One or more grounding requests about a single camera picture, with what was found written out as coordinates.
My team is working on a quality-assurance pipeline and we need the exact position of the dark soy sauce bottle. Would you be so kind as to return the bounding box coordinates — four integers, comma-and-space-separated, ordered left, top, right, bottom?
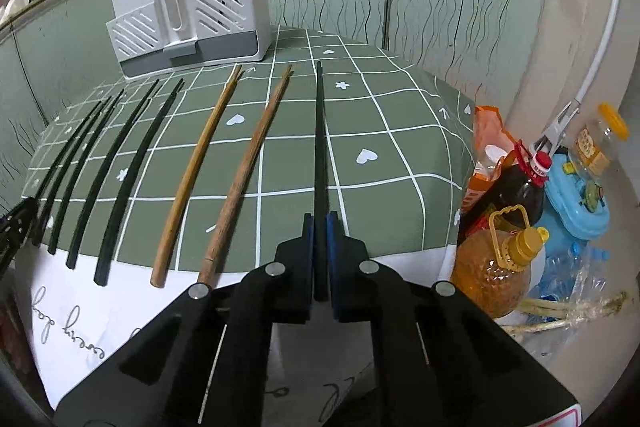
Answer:
458, 141, 552, 245

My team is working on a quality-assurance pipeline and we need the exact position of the yellow lid glass jar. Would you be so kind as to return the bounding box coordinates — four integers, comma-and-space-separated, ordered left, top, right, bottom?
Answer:
568, 102, 630, 181

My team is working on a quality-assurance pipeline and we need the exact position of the wooden chopstick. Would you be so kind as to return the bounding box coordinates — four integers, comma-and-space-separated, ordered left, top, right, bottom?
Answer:
198, 64, 293, 285
150, 64, 243, 288

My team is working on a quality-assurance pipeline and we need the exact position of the orange snack bag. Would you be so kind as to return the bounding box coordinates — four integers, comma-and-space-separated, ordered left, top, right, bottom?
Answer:
460, 106, 516, 215

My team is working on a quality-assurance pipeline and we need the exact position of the blue plastic container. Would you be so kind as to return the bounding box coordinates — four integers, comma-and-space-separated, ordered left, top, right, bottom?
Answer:
538, 153, 611, 258

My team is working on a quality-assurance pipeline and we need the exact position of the black chopstick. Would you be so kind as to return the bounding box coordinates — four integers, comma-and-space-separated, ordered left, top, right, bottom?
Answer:
58, 93, 122, 270
96, 78, 186, 285
93, 109, 164, 286
48, 95, 119, 255
30, 102, 104, 246
314, 61, 329, 303

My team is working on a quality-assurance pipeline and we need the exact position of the cooking oil bottle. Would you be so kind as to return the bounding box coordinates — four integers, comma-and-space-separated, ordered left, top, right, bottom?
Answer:
450, 205, 549, 319

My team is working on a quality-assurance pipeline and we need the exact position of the white grey utensil holder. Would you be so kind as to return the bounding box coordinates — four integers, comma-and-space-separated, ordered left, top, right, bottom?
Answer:
106, 0, 271, 78

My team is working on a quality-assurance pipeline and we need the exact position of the green checked tablecloth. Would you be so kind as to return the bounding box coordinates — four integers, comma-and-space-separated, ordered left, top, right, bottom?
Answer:
17, 27, 474, 404

